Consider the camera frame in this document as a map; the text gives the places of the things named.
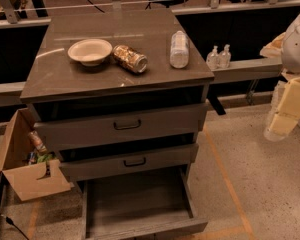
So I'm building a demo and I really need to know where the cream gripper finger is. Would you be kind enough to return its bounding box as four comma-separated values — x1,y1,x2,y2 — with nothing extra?
278,77,300,120
264,113,298,142

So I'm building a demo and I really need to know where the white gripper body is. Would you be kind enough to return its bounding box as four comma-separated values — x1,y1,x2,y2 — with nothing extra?
271,70,300,115

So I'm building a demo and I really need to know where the clear plastic bottle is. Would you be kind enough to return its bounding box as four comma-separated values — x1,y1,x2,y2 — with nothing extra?
170,31,189,68

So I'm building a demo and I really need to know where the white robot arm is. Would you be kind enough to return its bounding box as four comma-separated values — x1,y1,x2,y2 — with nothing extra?
260,14,300,141

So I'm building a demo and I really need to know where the right clear sanitizer bottle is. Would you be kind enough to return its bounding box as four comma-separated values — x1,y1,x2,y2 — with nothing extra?
219,44,231,68

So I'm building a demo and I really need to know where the clear sanitizer bottle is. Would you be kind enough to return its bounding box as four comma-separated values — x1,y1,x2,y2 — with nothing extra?
206,46,219,70
219,44,231,68

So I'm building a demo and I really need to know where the left clear sanitizer bottle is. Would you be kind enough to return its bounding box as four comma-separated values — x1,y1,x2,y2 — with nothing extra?
206,46,219,70

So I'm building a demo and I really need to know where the grey open bottom drawer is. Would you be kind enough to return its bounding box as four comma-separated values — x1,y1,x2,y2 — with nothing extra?
82,167,207,240

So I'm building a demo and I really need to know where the grey drawer cabinet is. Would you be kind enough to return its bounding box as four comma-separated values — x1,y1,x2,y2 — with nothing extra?
19,8,215,185

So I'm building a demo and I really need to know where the grey middle drawer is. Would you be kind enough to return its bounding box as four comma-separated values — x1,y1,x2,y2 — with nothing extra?
60,143,199,182

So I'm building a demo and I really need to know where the grey top drawer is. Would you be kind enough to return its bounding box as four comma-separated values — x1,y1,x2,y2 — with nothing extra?
35,103,207,151

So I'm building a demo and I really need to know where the gold patterned drink can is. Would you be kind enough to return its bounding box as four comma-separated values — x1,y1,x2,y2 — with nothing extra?
112,45,148,74

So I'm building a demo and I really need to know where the white paper bowl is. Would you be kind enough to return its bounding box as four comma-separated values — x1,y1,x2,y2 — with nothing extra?
68,39,112,66

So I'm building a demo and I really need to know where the green item in box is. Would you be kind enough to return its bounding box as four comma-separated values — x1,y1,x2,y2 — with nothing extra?
37,153,54,163

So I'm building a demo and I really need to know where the snack package in box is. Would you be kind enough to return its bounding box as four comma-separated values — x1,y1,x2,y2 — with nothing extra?
28,131,47,153

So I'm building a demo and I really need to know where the brown cardboard box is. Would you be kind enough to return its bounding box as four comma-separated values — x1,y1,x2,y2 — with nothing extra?
0,109,71,201

